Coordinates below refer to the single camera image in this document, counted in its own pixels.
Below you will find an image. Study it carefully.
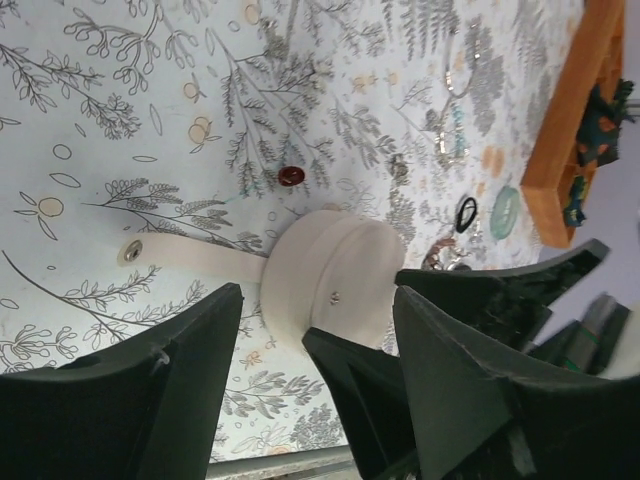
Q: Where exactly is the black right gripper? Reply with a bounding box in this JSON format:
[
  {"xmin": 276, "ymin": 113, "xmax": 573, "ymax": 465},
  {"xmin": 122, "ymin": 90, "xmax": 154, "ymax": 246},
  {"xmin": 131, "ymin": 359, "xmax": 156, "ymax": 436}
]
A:
[{"xmin": 395, "ymin": 239, "xmax": 631, "ymax": 375}]

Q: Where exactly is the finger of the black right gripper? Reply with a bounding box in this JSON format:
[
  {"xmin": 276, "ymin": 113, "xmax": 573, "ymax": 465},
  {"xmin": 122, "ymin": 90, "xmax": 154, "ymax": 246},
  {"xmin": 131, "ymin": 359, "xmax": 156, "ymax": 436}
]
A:
[{"xmin": 302, "ymin": 328, "xmax": 419, "ymax": 479}]

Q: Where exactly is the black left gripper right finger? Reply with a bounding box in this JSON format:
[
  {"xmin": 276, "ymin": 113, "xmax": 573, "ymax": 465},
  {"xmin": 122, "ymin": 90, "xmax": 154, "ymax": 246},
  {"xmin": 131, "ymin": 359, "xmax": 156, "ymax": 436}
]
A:
[{"xmin": 393, "ymin": 287, "xmax": 639, "ymax": 479}]

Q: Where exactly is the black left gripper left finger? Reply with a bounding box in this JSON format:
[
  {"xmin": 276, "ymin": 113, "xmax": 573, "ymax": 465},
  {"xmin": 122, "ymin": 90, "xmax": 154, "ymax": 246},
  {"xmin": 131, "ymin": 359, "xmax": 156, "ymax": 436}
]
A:
[{"xmin": 1, "ymin": 283, "xmax": 243, "ymax": 479}]

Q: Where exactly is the small black ring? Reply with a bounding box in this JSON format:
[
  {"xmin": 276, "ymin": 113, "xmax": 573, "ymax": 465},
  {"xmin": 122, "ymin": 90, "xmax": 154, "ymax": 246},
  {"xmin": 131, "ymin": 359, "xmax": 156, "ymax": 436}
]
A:
[{"xmin": 454, "ymin": 196, "xmax": 480, "ymax": 234}]

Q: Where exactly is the beige round jewelry case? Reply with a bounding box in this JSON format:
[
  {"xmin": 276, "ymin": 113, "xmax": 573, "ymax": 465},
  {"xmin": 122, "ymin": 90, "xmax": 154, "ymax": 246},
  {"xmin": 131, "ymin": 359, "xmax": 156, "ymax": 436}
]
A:
[{"xmin": 117, "ymin": 210, "xmax": 405, "ymax": 349}]

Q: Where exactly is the black flower yellow green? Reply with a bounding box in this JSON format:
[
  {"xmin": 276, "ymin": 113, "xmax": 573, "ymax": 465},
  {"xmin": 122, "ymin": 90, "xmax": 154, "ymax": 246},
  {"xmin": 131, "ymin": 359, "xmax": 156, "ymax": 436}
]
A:
[{"xmin": 563, "ymin": 175, "xmax": 589, "ymax": 228}]

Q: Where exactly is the dark red bead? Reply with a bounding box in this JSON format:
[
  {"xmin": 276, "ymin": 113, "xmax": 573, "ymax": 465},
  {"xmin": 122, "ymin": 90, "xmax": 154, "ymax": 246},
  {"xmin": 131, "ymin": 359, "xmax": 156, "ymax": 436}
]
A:
[{"xmin": 277, "ymin": 165, "xmax": 306, "ymax": 187}]

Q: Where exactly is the wooden compartment tray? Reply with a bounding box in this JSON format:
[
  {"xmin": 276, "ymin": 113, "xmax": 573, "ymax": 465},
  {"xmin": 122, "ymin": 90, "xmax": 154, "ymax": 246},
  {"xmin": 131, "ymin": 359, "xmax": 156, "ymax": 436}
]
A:
[{"xmin": 521, "ymin": 0, "xmax": 625, "ymax": 249}]

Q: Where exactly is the floral patterned table mat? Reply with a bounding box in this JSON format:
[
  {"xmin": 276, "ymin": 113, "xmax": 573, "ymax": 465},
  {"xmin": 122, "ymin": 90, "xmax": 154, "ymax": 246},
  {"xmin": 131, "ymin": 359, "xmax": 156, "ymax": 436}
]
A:
[{"xmin": 0, "ymin": 0, "xmax": 591, "ymax": 464}]

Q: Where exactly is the aluminium front rail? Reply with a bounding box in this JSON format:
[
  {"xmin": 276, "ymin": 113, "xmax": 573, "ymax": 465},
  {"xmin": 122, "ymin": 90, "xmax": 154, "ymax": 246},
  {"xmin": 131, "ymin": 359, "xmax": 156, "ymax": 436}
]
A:
[{"xmin": 205, "ymin": 446, "xmax": 360, "ymax": 480}]

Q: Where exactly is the red beaded chain bracelet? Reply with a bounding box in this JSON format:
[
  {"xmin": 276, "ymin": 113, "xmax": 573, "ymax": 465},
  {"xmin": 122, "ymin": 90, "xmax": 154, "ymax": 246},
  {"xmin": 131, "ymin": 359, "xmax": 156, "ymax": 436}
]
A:
[{"xmin": 421, "ymin": 237, "xmax": 481, "ymax": 272}]

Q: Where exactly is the green beaded bracelet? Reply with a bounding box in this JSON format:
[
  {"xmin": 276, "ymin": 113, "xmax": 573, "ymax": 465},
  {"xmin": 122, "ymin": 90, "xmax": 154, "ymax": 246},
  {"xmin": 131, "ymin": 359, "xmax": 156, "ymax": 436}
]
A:
[{"xmin": 489, "ymin": 184, "xmax": 519, "ymax": 240}]

